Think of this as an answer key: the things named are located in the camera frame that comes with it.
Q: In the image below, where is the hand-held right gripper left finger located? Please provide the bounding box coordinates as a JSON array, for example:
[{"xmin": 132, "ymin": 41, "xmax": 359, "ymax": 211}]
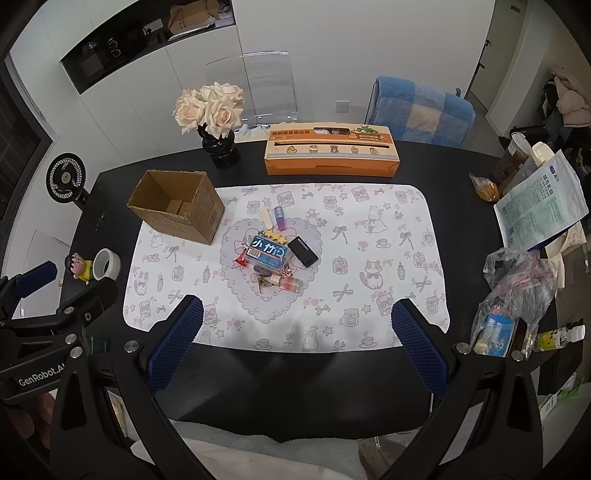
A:
[{"xmin": 50, "ymin": 294, "xmax": 205, "ymax": 480}]

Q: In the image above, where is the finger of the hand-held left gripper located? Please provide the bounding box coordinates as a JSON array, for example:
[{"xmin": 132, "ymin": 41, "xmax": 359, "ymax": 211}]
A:
[
  {"xmin": 0, "ymin": 261, "xmax": 58, "ymax": 317},
  {"xmin": 58, "ymin": 278, "xmax": 119, "ymax": 324}
]

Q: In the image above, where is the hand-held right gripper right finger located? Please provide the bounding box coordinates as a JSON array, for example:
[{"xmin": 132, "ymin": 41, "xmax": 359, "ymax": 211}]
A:
[{"xmin": 392, "ymin": 298, "xmax": 546, "ymax": 480}]

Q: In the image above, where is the blue gum box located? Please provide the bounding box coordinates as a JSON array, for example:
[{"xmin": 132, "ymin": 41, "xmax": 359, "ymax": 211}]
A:
[{"xmin": 243, "ymin": 234, "xmax": 291, "ymax": 273}]

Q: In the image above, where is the pink glass bottle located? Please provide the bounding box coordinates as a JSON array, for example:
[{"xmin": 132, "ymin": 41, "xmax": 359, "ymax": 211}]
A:
[{"xmin": 268, "ymin": 274, "xmax": 304, "ymax": 294}]

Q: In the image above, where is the brown cardboard box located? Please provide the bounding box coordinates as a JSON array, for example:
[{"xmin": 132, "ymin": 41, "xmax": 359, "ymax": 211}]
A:
[{"xmin": 127, "ymin": 170, "xmax": 225, "ymax": 244}]

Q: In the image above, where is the small black box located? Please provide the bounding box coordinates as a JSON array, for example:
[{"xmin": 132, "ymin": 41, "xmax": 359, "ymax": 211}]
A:
[{"xmin": 287, "ymin": 236, "xmax": 320, "ymax": 267}]

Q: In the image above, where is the person's left hand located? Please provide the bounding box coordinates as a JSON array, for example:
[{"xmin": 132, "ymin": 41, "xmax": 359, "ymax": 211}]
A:
[{"xmin": 0, "ymin": 392, "xmax": 54, "ymax": 444}]

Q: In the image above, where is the small cartoon figurine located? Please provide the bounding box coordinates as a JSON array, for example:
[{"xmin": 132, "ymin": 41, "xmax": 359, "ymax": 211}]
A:
[{"xmin": 66, "ymin": 253, "xmax": 93, "ymax": 283}]

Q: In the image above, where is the white tape roll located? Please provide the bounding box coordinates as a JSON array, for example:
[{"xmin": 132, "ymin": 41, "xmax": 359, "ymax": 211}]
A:
[{"xmin": 93, "ymin": 248, "xmax": 122, "ymax": 281}]

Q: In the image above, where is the blue toothbrush packet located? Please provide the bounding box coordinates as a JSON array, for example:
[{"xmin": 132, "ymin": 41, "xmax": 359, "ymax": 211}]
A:
[{"xmin": 473, "ymin": 311, "xmax": 515, "ymax": 358}]

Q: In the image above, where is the black desk fan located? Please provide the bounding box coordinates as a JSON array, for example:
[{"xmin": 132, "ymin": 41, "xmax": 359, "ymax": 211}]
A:
[{"xmin": 46, "ymin": 154, "xmax": 93, "ymax": 208}]

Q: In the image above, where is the clear plastic bag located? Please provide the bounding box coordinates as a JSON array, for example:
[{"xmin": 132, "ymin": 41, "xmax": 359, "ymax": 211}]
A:
[{"xmin": 470, "ymin": 247, "xmax": 559, "ymax": 358}]

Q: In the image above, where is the yellow label bottle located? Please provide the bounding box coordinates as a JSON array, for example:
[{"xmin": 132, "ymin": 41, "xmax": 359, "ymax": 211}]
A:
[{"xmin": 533, "ymin": 324, "xmax": 586, "ymax": 352}]

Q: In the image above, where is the person's white fleece clothing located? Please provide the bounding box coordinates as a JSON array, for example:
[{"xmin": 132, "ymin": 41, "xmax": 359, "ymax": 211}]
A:
[{"xmin": 178, "ymin": 418, "xmax": 370, "ymax": 480}]

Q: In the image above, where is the green white carton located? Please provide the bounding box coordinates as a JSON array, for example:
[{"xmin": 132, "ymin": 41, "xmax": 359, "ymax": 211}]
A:
[{"xmin": 540, "ymin": 374, "xmax": 578, "ymax": 416}]

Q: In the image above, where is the orange snack bag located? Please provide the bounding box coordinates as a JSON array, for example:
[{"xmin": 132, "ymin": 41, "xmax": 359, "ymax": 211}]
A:
[{"xmin": 469, "ymin": 173, "xmax": 500, "ymax": 201}]

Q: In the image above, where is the white printed placemat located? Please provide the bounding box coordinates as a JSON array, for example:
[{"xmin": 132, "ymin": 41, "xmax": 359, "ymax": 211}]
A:
[{"xmin": 122, "ymin": 184, "xmax": 451, "ymax": 354}]

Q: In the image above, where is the beige tote bag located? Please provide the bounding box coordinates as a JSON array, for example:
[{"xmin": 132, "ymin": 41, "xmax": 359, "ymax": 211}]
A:
[{"xmin": 547, "ymin": 222, "xmax": 589, "ymax": 287}]

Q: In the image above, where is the white printed pouch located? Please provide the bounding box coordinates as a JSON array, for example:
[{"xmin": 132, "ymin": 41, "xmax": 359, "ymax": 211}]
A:
[{"xmin": 494, "ymin": 150, "xmax": 587, "ymax": 252}]

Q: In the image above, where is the black ribbed vase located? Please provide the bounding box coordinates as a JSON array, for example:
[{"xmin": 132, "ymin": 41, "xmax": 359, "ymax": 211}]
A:
[{"xmin": 198, "ymin": 124, "xmax": 241, "ymax": 169}]

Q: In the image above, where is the long orange carton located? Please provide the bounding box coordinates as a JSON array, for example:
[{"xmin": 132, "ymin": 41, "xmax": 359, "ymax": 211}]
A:
[{"xmin": 264, "ymin": 123, "xmax": 402, "ymax": 177}]

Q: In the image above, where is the clear storage jar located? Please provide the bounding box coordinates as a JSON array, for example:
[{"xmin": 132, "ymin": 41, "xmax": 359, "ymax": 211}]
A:
[{"xmin": 492, "ymin": 131, "xmax": 532, "ymax": 185}]

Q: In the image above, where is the pale pink rose bouquet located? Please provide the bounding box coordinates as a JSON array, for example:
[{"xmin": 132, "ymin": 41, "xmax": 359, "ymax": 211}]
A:
[{"xmin": 172, "ymin": 82, "xmax": 245, "ymax": 139}]

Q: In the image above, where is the blue checked blanket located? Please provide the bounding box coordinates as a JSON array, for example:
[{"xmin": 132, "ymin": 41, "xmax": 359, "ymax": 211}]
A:
[{"xmin": 369, "ymin": 76, "xmax": 476, "ymax": 148}]

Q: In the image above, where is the clear acrylic chair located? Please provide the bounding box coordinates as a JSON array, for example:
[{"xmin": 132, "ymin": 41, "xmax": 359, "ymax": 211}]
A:
[{"xmin": 205, "ymin": 50, "xmax": 301, "ymax": 127}]

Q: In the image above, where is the pile of clothes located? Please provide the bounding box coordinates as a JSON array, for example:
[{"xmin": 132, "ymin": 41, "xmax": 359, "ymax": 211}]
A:
[{"xmin": 545, "ymin": 67, "xmax": 591, "ymax": 130}]

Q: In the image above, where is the brown bag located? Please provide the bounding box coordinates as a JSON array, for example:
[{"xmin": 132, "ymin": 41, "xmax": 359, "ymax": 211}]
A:
[{"xmin": 167, "ymin": 2, "xmax": 218, "ymax": 40}]

